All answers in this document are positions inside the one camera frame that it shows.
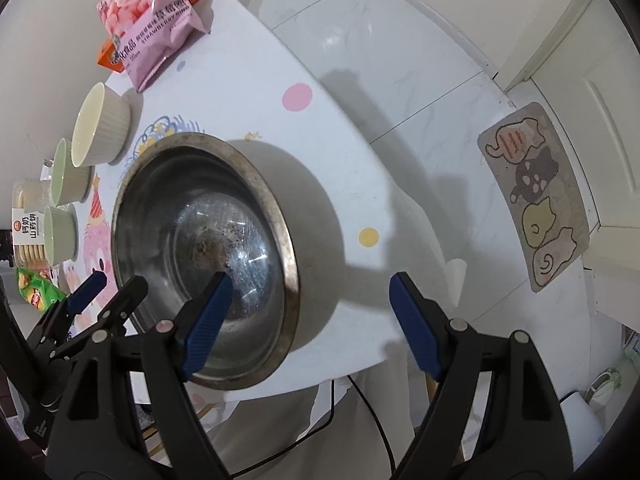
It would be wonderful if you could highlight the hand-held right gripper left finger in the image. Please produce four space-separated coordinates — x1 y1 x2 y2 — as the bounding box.
45 270 236 480

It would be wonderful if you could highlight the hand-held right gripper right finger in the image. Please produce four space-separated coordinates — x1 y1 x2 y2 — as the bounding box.
389 272 576 480

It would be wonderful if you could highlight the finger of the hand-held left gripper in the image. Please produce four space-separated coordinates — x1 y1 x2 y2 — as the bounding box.
50 276 149 357
27 270 108 352

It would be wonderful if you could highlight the green ribbed ceramic bowl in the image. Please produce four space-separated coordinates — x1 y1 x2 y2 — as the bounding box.
51 137 93 207
42 204 78 266

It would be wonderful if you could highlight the large stained steel bowl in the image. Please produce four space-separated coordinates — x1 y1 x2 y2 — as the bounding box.
112 132 342 392

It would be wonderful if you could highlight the green potato chips bag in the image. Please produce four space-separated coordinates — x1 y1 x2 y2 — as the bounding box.
16 266 68 313

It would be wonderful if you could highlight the clear round cookie package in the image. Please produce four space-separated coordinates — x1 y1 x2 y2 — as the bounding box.
11 180 56 267

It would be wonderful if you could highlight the white ribbed ceramic bowl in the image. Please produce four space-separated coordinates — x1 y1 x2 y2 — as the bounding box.
71 82 132 167

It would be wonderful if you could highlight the cat print floor mat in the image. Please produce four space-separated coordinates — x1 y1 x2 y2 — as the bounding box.
477 102 591 293

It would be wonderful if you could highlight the white appliance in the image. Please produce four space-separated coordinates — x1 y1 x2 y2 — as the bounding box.
557 391 617 463

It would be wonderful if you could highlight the orange snack box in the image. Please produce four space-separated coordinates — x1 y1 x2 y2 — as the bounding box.
97 0 202 75

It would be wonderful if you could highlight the white door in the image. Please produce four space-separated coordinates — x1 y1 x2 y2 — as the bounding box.
500 0 640 281

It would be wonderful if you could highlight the pink snack bag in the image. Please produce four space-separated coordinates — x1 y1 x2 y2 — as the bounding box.
97 0 211 92

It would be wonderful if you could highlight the black cable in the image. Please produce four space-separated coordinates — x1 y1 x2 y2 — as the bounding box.
235 375 401 480

